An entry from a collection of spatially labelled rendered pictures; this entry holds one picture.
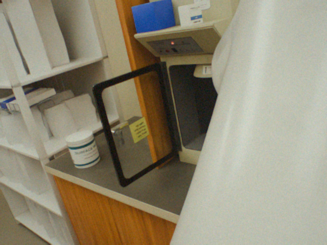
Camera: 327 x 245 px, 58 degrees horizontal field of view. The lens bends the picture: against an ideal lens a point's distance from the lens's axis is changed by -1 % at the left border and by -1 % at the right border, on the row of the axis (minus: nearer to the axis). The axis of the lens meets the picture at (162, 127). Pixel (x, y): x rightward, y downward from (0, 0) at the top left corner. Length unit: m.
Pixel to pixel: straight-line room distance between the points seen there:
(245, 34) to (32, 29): 1.80
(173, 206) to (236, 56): 0.92
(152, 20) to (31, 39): 1.06
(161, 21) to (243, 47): 0.87
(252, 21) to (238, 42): 0.01
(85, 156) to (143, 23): 0.71
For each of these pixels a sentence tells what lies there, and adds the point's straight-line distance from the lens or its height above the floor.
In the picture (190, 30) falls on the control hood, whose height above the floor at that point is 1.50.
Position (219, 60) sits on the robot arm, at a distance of 0.34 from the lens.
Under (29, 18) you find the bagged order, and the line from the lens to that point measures 1.93.
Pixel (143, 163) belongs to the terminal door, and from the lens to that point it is 1.16.
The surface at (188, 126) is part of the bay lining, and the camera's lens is 1.27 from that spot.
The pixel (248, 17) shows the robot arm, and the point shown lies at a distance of 0.17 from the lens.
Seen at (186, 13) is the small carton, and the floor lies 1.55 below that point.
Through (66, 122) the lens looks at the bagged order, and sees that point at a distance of 2.02.
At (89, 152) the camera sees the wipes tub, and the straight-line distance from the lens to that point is 1.45.
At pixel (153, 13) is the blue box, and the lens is 1.01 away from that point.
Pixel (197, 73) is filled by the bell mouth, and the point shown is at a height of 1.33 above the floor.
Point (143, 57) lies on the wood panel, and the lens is 1.17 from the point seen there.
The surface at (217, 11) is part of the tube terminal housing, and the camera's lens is 1.00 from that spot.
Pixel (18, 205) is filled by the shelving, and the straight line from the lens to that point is 3.11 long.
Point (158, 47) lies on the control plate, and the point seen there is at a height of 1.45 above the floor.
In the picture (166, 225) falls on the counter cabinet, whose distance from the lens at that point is 1.15.
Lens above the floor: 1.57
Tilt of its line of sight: 22 degrees down
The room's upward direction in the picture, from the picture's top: 12 degrees counter-clockwise
